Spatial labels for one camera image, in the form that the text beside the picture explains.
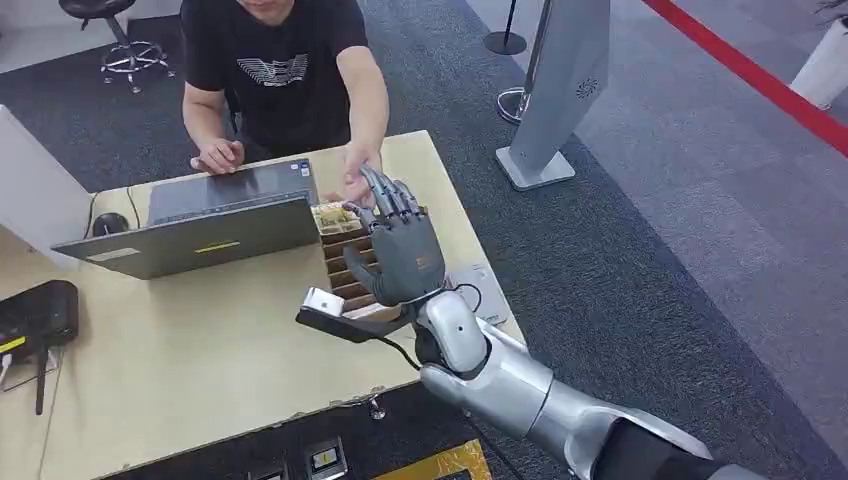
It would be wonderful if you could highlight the wooden card box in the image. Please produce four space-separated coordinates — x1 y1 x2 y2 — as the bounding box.
319 223 403 324

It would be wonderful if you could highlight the person in black shirt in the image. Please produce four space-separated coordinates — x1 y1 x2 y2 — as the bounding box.
180 0 392 160

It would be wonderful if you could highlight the person's right hand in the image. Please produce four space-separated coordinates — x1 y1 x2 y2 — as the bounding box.
190 137 246 176

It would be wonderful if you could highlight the grey card reader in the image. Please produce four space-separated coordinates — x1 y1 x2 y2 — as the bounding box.
445 264 510 326

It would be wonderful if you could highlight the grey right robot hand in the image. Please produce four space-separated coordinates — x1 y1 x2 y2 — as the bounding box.
341 165 447 309

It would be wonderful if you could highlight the black computer mouse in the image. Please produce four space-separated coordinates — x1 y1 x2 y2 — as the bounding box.
91 212 130 238

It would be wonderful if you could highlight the red floor tape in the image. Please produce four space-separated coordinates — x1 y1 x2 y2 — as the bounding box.
641 0 848 160

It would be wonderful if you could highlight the white planter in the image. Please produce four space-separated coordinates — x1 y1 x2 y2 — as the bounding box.
789 18 848 111

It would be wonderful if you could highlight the grey laptop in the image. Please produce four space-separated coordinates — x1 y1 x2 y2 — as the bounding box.
50 158 322 281

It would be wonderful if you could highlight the white partition panel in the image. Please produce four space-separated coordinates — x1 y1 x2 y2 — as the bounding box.
0 104 94 272

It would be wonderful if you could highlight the yellow floor plate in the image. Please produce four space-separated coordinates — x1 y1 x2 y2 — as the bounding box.
372 439 493 480

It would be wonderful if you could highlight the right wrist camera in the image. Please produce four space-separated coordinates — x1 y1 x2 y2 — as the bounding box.
295 286 419 344

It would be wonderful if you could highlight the golden printed card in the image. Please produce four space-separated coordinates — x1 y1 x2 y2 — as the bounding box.
311 201 364 234

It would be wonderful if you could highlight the person's left hand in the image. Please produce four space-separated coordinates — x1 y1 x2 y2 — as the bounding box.
322 142 384 210

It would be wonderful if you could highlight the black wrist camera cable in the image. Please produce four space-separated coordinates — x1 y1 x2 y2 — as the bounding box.
374 283 525 480

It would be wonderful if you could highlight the black router with antenna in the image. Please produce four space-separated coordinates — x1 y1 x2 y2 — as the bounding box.
0 280 79 417

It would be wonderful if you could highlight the black stool with chrome base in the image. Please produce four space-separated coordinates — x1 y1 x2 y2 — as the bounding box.
58 0 177 95

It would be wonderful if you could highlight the chrome stanchion base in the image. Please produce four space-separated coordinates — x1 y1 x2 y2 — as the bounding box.
496 87 531 126

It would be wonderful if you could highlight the grey kiosk stand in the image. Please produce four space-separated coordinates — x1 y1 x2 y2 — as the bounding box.
495 0 612 193

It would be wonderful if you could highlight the black stanchion base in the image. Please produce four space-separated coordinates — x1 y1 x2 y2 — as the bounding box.
483 0 529 57

